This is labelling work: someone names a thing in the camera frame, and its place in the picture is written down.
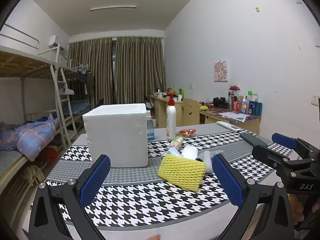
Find white remote control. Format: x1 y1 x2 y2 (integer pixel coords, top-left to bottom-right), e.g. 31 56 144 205
216 121 242 132

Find ceiling tube light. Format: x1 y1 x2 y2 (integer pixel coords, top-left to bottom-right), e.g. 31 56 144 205
90 5 137 12

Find black headphones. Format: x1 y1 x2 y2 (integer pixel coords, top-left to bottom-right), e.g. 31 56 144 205
212 97 228 108

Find white foam box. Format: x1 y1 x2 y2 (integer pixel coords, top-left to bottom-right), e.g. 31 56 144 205
82 103 148 168

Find clear water bottle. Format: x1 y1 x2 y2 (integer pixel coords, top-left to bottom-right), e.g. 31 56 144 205
146 110 155 142

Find brown curtain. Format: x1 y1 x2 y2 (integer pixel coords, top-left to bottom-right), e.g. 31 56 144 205
115 36 167 104
67 37 113 105

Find red lid thermos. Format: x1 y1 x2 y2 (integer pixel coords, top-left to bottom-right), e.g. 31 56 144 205
228 85 240 110

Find cartoon wall poster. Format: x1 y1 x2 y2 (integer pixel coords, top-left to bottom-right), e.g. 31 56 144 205
214 60 228 82

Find person's right hand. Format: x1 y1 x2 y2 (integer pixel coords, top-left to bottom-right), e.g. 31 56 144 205
289 194 305 227

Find red bag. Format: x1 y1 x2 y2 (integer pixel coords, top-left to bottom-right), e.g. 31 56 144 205
37 146 59 164

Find white metal bunk bed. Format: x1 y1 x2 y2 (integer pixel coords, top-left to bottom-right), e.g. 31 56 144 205
59 59 92 130
0 24 75 205

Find blue face mask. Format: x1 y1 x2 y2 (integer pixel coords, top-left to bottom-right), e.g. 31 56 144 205
166 147 183 158

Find white tissue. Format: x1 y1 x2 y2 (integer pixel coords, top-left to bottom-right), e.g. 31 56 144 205
180 145 198 160

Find houndstooth table cloth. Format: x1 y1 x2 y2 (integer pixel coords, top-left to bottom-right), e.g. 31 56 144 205
22 122 300 240

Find pastel candy packet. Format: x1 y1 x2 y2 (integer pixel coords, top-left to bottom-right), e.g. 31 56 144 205
170 136 185 150

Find white paper sheets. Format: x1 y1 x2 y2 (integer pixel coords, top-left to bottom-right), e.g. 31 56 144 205
219 111 250 123

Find hanging dark clothes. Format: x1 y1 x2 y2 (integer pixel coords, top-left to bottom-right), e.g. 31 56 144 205
76 70 95 97

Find cluster of toiletry bottles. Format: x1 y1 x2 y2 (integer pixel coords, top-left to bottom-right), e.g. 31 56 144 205
234 90 263 117

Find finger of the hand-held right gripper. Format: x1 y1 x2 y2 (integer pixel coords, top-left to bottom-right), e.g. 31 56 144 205
272 133 320 160
252 144 293 171

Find wooden desk with patterned cloth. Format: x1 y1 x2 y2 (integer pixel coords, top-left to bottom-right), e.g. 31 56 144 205
199 105 262 134

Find yellow foam net sleeve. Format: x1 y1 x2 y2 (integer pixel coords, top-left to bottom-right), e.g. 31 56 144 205
157 154 207 193

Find blue plaid quilt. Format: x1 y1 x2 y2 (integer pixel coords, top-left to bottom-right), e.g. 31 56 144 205
0 114 60 162

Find red snack packet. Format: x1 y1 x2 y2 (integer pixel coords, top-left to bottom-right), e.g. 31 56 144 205
176 129 197 137

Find beige cloth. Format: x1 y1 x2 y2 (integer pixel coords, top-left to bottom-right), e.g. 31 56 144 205
24 165 44 187

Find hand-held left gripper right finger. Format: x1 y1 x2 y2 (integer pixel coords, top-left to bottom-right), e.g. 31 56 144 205
212 154 295 240

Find white lotion pump bottle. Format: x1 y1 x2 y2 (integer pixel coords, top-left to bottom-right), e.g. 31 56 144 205
166 93 177 141

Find flat black device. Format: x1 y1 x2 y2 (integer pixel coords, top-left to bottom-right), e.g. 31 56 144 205
239 133 272 147

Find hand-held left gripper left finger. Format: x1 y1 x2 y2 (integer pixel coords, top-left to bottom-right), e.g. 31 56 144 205
29 154 111 240

